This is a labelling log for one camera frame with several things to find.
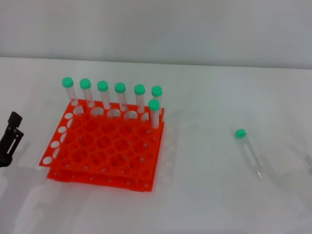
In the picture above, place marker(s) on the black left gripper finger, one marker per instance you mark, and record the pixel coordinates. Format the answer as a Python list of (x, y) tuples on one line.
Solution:
[(11, 139)]

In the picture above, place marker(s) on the clear test tube green cap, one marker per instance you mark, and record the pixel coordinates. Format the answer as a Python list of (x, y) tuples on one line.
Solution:
[(85, 83), (102, 85), (153, 104), (157, 91), (139, 89), (120, 87), (67, 82), (240, 133)]

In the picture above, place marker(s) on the orange plastic test tube rack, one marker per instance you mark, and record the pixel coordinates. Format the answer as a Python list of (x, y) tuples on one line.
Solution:
[(157, 146)]

